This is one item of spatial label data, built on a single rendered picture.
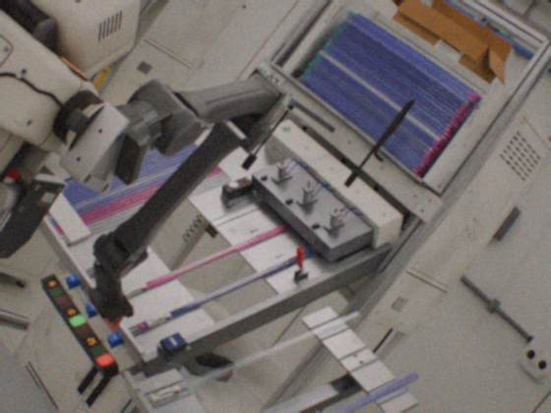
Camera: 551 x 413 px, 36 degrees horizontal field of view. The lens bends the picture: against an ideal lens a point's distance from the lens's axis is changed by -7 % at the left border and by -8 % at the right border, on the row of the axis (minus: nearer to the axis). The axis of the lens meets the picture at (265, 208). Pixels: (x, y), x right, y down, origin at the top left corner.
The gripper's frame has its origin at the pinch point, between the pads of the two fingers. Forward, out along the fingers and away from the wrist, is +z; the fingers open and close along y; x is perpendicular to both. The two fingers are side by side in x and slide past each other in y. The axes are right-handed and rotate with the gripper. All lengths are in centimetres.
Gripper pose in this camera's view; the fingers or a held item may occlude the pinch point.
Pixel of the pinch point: (114, 326)
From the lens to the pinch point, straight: 199.6
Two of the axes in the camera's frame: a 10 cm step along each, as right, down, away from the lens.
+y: -5.6, -5.5, 6.2
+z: -0.4, 7.7, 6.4
